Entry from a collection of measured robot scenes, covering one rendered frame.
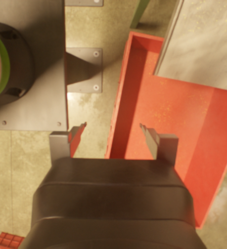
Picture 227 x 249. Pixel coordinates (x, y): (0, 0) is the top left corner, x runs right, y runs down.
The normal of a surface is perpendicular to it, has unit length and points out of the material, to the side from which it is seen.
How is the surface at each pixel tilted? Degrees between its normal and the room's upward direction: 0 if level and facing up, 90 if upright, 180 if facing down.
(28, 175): 0
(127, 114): 0
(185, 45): 30
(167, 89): 0
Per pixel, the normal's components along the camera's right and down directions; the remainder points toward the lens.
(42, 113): 0.00, 0.28
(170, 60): -0.08, 0.72
